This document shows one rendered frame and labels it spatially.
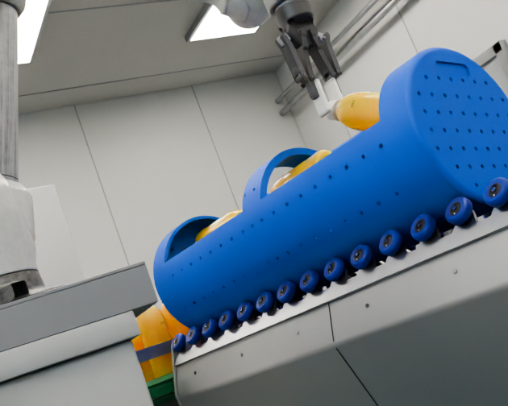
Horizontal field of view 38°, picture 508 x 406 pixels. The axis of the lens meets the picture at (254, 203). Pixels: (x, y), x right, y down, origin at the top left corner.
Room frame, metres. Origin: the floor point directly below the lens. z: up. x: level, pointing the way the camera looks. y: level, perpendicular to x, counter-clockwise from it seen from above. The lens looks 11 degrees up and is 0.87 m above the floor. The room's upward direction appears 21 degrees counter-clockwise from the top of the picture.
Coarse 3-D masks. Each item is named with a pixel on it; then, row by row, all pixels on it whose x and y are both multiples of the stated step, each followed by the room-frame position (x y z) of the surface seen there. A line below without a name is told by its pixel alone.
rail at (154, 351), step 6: (162, 342) 1.87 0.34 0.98; (168, 342) 1.88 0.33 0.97; (144, 348) 1.84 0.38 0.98; (150, 348) 1.85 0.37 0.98; (156, 348) 1.86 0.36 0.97; (162, 348) 1.87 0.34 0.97; (168, 348) 1.88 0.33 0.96; (138, 354) 1.82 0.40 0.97; (144, 354) 1.83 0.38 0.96; (150, 354) 1.84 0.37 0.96; (156, 354) 1.86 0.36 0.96; (162, 354) 1.87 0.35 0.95; (144, 360) 1.83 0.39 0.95
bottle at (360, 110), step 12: (348, 96) 1.33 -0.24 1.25; (360, 96) 1.31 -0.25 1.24; (372, 96) 1.29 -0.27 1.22; (336, 108) 1.35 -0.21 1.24; (348, 108) 1.32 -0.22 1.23; (360, 108) 1.30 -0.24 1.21; (372, 108) 1.28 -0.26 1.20; (336, 120) 1.38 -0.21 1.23; (348, 120) 1.33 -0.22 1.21; (360, 120) 1.31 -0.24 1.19; (372, 120) 1.29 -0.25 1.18
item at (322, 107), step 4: (316, 80) 1.37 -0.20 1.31; (316, 84) 1.37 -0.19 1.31; (320, 84) 1.37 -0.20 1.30; (320, 88) 1.37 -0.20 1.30; (320, 92) 1.37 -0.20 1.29; (320, 96) 1.37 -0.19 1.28; (324, 96) 1.37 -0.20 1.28; (316, 100) 1.38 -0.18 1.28; (320, 100) 1.37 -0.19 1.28; (324, 100) 1.37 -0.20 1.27; (316, 104) 1.38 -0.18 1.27; (320, 104) 1.38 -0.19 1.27; (324, 104) 1.37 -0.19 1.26; (328, 104) 1.37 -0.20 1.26; (316, 108) 1.39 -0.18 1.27; (320, 108) 1.38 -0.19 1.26; (324, 108) 1.37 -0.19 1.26; (328, 108) 1.37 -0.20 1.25; (320, 112) 1.38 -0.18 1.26; (324, 112) 1.38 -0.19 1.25; (328, 112) 1.37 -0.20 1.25; (320, 116) 1.39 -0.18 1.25
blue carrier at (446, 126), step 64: (448, 64) 1.19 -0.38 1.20; (384, 128) 1.13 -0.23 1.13; (448, 128) 1.14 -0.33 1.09; (256, 192) 1.42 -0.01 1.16; (320, 192) 1.27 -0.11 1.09; (384, 192) 1.18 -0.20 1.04; (448, 192) 1.13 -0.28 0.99; (192, 256) 1.61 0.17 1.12; (256, 256) 1.46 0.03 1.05; (320, 256) 1.37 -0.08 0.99; (384, 256) 1.36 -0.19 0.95; (192, 320) 1.74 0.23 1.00
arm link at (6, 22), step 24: (0, 0) 1.36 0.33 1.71; (24, 0) 1.41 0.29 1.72; (0, 24) 1.36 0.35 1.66; (0, 48) 1.36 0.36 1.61; (0, 72) 1.35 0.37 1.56; (0, 96) 1.35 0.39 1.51; (0, 120) 1.35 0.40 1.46; (0, 144) 1.35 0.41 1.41; (0, 168) 1.34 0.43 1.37; (24, 192) 1.36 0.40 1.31; (24, 216) 1.34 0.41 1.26
